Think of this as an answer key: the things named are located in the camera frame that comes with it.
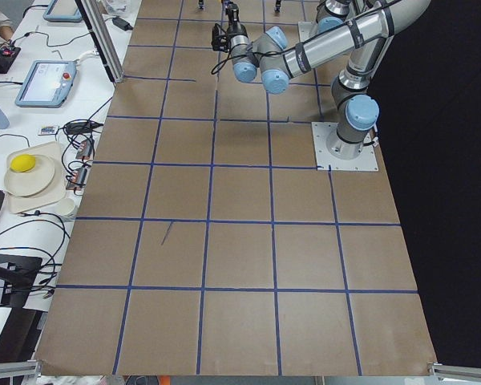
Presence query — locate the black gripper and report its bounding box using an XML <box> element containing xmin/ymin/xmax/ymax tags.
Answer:
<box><xmin>225</xmin><ymin>2</ymin><xmax>248</xmax><ymax>39</ymax></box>

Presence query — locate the black monitor stand base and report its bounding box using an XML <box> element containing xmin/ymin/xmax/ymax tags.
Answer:
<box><xmin>0</xmin><ymin>254</ymin><xmax>42</xmax><ymax>308</ymax></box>

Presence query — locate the black power adapter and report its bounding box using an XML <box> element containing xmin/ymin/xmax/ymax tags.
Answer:
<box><xmin>112</xmin><ymin>16</ymin><xmax>133</xmax><ymax>31</ymax></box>

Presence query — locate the far blue teach pendant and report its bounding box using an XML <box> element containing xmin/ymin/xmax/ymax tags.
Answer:
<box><xmin>43</xmin><ymin>0</ymin><xmax>83</xmax><ymax>22</ymax></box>

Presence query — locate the blue teach pendant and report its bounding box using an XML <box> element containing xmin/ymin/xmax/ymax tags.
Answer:
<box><xmin>15</xmin><ymin>60</ymin><xmax>77</xmax><ymax>108</ymax></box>
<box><xmin>43</xmin><ymin>0</ymin><xmax>83</xmax><ymax>22</ymax></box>

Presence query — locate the near blue teach pendant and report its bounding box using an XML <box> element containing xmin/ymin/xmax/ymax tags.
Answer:
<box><xmin>15</xmin><ymin>60</ymin><xmax>77</xmax><ymax>108</ymax></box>

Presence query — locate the white paper cup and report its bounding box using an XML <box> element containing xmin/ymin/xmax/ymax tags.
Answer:
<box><xmin>55</xmin><ymin>198</ymin><xmax>79</xmax><ymax>221</ymax></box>

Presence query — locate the yellow lemon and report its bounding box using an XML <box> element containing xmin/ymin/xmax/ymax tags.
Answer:
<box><xmin>10</xmin><ymin>154</ymin><xmax>36</xmax><ymax>172</ymax></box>

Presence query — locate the beige round plate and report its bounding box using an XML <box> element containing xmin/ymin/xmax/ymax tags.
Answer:
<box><xmin>4</xmin><ymin>155</ymin><xmax>55</xmax><ymax>197</ymax></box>

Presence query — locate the beige tray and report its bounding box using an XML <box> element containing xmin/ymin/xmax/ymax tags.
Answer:
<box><xmin>4</xmin><ymin>141</ymin><xmax>66</xmax><ymax>213</ymax></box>

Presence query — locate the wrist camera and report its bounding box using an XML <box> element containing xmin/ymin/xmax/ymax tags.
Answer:
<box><xmin>211</xmin><ymin>23</ymin><xmax>229</xmax><ymax>53</ymax></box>

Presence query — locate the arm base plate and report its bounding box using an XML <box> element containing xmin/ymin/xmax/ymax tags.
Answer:
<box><xmin>297</xmin><ymin>22</ymin><xmax>318</xmax><ymax>43</ymax></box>
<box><xmin>311</xmin><ymin>122</ymin><xmax>378</xmax><ymax>172</ymax></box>

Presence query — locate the aluminium frame post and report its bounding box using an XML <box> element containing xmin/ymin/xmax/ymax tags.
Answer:
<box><xmin>75</xmin><ymin>0</ymin><xmax>123</xmax><ymax>83</ymax></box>

